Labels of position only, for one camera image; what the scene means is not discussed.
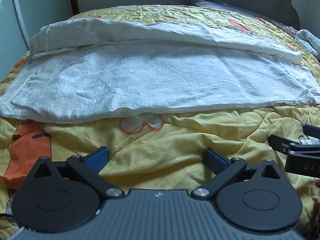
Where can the brown cloth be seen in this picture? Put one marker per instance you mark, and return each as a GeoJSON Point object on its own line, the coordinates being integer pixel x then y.
{"type": "Point", "coordinates": [287, 28]}

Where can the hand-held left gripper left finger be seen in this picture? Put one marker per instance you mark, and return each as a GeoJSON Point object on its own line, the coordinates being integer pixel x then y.
{"type": "Point", "coordinates": [97, 162]}

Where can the grey printed pillow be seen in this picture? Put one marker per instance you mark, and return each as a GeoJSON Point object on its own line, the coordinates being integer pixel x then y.
{"type": "Point", "coordinates": [225, 8]}

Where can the white pants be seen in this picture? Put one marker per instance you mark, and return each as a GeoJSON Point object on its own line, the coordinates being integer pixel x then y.
{"type": "Point", "coordinates": [155, 80]}

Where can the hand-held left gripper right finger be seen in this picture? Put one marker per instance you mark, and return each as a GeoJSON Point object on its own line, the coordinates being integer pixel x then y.
{"type": "Point", "coordinates": [215, 162]}

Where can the white printed cloth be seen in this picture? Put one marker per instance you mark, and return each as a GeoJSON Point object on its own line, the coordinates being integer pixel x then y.
{"type": "Point", "coordinates": [310, 42]}

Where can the person's right hand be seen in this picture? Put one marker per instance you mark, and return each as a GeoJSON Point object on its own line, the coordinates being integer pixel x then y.
{"type": "Point", "coordinates": [318, 183]}

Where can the yellow printed blanket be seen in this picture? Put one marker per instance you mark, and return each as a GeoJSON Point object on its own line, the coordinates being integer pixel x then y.
{"type": "Point", "coordinates": [160, 140]}

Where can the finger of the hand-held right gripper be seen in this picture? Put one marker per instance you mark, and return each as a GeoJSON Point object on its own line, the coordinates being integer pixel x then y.
{"type": "Point", "coordinates": [312, 131]}
{"type": "Point", "coordinates": [281, 142]}

